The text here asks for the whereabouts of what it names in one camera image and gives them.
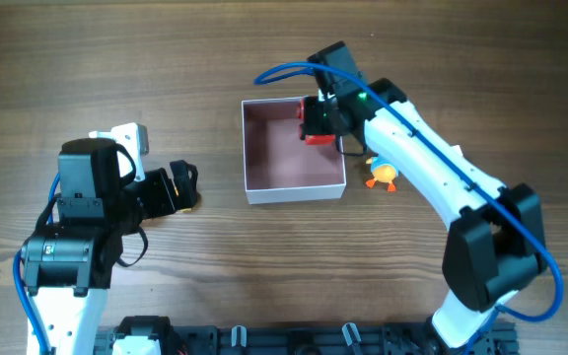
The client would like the red toy truck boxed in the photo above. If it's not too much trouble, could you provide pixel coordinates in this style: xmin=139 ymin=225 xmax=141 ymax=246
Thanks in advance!
xmin=296 ymin=97 xmax=336 ymax=146

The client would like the yellow duck toy blue hat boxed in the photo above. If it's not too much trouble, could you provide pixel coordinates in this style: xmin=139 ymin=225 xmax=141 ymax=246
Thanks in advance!
xmin=365 ymin=156 xmax=399 ymax=192

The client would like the white cardboard box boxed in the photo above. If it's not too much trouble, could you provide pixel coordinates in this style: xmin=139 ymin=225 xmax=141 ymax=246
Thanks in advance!
xmin=241 ymin=97 xmax=347 ymax=205

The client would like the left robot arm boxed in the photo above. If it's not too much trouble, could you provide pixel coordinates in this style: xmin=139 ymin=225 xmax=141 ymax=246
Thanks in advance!
xmin=13 ymin=138 xmax=198 ymax=354

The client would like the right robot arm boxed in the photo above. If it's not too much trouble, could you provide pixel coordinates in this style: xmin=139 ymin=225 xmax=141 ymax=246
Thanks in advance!
xmin=304 ymin=74 xmax=563 ymax=353

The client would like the yellow round fan wheel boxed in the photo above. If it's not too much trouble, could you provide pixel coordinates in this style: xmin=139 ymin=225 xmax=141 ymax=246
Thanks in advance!
xmin=180 ymin=193 xmax=202 ymax=213

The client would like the right blue cable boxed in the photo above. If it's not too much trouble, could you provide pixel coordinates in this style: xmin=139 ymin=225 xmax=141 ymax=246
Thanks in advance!
xmin=252 ymin=61 xmax=565 ymax=324

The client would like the blue cable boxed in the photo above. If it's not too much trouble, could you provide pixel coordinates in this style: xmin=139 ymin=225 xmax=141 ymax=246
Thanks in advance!
xmin=12 ymin=172 xmax=62 ymax=355
xmin=252 ymin=61 xmax=565 ymax=324

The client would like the left blue cable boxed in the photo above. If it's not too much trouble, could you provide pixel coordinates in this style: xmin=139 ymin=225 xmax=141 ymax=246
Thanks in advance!
xmin=12 ymin=172 xmax=62 ymax=355

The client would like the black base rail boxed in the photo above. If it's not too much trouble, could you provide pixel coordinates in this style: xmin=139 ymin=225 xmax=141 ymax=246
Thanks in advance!
xmin=93 ymin=316 xmax=520 ymax=355

